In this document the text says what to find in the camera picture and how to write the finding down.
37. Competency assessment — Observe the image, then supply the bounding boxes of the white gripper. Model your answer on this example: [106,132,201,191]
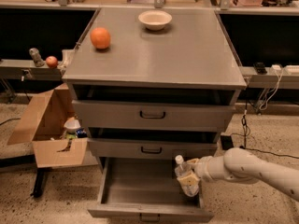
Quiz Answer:
[177,156,214,194]

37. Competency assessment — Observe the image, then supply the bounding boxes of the clear plastic water bottle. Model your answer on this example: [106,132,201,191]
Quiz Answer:
[175,155,199,197]

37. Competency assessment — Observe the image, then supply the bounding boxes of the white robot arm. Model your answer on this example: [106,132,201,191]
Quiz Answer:
[175,147,299,201]

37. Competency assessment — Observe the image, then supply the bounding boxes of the bottom grey drawer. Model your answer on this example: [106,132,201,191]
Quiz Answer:
[89,158,213,224]

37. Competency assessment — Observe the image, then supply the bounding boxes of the grey drawer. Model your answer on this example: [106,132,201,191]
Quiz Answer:
[88,128,219,160]
[73,85,235,133]
[89,158,213,224]

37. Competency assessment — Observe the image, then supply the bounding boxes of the middle grey drawer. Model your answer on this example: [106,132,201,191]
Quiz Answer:
[88,128,219,160]

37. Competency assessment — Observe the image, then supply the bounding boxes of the grey metal drawer cabinet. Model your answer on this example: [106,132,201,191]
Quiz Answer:
[62,7,248,224]

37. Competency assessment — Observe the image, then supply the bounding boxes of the top grey drawer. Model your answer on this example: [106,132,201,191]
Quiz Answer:
[73,85,235,133]

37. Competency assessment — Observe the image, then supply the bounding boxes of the black power adapter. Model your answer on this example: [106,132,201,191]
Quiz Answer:
[221,135,234,150]

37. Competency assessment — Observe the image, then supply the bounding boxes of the black remote on shelf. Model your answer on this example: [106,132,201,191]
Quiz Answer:
[253,63,267,75]

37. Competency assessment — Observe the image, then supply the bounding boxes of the white cup in box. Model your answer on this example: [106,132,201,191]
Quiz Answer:
[64,119,81,133]

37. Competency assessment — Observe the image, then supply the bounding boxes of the white power strip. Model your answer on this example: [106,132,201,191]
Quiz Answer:
[270,64,299,76]

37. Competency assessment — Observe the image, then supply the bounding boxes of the white bowl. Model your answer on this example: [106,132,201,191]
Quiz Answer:
[138,10,172,31]

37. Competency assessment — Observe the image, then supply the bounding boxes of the brown cardboard box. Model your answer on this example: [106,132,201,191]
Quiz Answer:
[7,84,89,168]

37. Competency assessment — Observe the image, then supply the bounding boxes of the orange fruit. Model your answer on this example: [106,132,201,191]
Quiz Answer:
[90,27,111,49]

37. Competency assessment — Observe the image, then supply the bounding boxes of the small red apple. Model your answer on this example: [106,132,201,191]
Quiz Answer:
[46,56,58,68]

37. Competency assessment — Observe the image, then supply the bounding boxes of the small grey figurine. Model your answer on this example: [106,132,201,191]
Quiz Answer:
[29,48,45,67]

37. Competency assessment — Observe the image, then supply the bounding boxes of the black power cable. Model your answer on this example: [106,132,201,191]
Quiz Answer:
[231,100,299,161]

